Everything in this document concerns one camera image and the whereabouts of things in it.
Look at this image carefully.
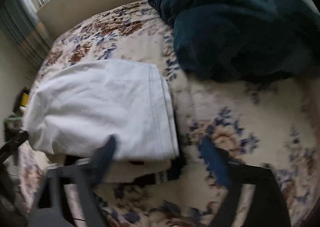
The white t-shirt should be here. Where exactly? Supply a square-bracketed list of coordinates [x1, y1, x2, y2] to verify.
[23, 60, 179, 161]

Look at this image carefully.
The stack of folded clothes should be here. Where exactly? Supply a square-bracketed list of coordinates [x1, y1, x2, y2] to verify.
[103, 157, 185, 185]

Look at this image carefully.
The yellow black bag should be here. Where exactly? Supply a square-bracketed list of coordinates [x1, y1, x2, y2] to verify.
[12, 87, 30, 113]

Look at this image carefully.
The floral fleece bed blanket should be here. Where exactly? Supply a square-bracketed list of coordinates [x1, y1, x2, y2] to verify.
[32, 1, 319, 226]

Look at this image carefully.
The left teal striped curtain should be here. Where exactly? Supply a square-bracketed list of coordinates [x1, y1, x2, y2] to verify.
[1, 0, 54, 66]

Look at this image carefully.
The dark teal plush blanket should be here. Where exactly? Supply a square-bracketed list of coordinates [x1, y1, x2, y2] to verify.
[148, 0, 319, 83]

